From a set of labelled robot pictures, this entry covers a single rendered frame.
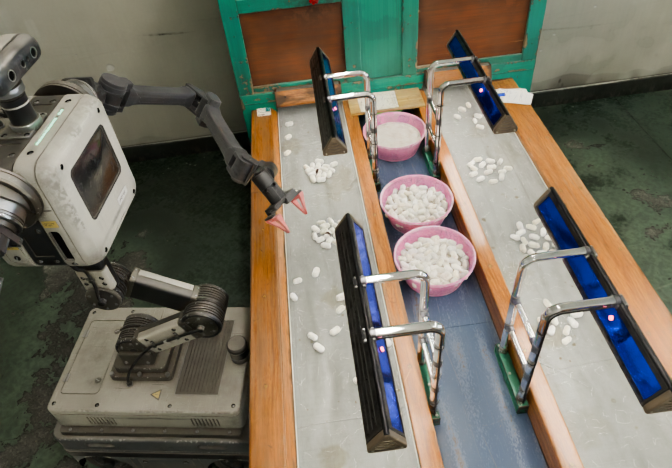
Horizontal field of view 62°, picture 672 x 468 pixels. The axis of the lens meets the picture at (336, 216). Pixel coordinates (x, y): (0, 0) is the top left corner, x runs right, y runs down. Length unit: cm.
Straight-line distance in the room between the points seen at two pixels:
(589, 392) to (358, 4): 166
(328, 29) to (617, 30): 209
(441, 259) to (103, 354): 124
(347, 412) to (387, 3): 162
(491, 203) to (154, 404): 135
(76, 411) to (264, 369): 75
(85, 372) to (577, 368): 160
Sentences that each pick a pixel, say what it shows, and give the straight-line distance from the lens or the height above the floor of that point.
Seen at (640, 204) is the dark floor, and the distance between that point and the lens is 340.
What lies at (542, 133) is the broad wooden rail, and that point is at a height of 76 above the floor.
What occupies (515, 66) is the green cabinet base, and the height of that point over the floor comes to 82.
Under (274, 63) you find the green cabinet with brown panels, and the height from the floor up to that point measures 97.
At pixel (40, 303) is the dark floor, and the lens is 321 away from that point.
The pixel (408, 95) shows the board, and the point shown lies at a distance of 258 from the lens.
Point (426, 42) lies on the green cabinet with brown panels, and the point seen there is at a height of 98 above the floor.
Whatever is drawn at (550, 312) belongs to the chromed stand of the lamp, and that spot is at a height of 111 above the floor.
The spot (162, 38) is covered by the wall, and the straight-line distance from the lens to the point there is 338.
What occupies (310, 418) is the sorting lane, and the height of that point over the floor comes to 74.
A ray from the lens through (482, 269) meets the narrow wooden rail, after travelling 183.
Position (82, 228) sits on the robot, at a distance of 144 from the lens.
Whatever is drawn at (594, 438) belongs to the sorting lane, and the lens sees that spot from 162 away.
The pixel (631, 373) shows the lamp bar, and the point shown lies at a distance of 134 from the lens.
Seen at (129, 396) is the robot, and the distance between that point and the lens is 207.
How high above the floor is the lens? 214
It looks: 44 degrees down
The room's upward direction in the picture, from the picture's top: 6 degrees counter-clockwise
